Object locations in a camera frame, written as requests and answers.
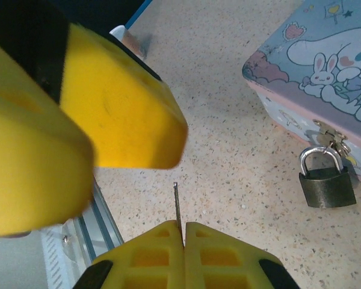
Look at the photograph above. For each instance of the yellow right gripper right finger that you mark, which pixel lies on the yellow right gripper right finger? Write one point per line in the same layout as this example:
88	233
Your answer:
219	265

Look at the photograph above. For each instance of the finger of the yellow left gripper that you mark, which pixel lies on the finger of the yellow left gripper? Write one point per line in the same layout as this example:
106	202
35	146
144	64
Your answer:
123	114
27	156

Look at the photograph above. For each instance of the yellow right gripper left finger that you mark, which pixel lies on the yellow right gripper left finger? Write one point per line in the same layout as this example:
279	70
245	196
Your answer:
150	265

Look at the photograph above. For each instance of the dark brass padlock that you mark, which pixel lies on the dark brass padlock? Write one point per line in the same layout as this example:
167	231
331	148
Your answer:
328	189

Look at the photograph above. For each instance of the cartoon bunny tin box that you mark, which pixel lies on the cartoon bunny tin box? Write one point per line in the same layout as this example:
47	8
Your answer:
319	45

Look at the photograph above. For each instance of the aluminium slotted frame rail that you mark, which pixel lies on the aluminium slotted frame rail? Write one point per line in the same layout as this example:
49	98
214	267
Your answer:
99	210

